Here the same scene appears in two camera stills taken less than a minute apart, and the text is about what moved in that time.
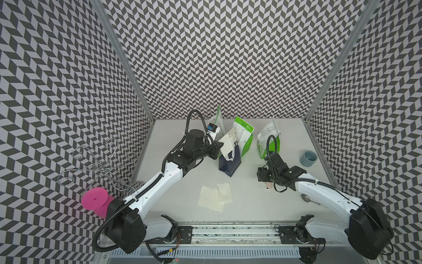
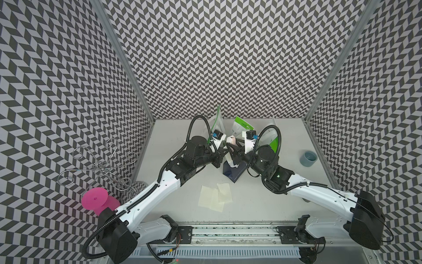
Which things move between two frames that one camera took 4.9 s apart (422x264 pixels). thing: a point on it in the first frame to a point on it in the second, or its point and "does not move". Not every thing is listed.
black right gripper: [261, 174] to [238, 152]
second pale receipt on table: [205, 197] does not move
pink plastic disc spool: [97, 199] does not move
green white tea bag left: [218, 120] does not move
